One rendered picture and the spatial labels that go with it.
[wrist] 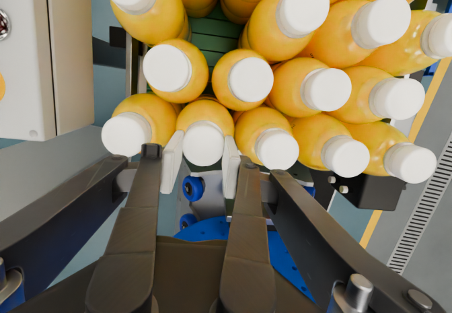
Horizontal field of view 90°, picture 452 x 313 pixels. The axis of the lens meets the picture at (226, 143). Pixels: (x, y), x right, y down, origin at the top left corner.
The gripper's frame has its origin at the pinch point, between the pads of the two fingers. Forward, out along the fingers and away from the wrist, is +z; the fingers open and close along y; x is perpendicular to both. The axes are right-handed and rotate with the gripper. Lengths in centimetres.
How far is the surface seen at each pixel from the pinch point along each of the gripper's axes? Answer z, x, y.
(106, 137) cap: 3.0, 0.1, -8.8
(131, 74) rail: 16.3, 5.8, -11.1
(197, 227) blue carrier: 13.9, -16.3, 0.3
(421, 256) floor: 114, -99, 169
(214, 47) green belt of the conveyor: 24.2, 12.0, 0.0
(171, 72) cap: 3.0, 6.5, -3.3
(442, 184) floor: 114, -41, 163
